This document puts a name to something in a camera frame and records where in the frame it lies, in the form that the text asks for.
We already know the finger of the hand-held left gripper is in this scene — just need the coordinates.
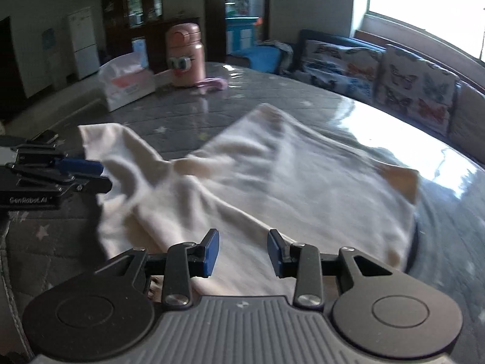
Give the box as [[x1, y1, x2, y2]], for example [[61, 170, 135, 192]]
[[57, 158, 104, 176], [57, 175, 113, 195]]

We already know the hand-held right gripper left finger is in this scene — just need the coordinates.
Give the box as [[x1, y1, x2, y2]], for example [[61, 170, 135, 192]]
[[93, 228, 220, 309]]

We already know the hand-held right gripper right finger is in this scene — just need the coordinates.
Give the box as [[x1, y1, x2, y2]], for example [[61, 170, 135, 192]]
[[267, 229, 393, 309]]

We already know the white t-shirt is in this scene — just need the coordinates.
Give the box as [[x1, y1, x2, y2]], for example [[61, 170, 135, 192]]
[[78, 102, 421, 298]]

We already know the black phone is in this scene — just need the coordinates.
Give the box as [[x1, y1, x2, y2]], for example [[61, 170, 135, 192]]
[[30, 129, 60, 144]]

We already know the white tissue pack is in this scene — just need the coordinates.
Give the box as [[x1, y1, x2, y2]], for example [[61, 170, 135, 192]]
[[97, 53, 157, 113]]

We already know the white refrigerator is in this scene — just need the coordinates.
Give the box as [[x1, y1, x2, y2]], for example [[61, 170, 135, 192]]
[[67, 6, 100, 80]]

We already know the dark wooden cabinet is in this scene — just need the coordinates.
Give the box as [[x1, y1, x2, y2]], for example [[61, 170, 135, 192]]
[[99, 0, 227, 73]]

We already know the pink cartoon-face thermos bottle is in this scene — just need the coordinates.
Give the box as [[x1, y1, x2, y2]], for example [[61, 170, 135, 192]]
[[165, 23, 206, 89]]

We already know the blue cloth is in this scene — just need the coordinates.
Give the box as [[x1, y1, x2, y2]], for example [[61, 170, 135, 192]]
[[230, 41, 293, 75]]

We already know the butterfly print cushion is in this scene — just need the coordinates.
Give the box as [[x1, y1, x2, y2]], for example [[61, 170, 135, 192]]
[[302, 39, 384, 104], [373, 43, 461, 138]]

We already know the blue plastic children's furniture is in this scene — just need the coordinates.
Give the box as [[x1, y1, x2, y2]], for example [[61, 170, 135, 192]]
[[225, 14, 263, 52]]

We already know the dark blue sofa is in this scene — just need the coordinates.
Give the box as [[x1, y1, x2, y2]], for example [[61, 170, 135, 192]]
[[290, 28, 485, 160]]

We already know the pink bottle strap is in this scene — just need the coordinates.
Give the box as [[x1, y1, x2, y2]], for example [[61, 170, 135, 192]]
[[192, 77, 228, 94]]

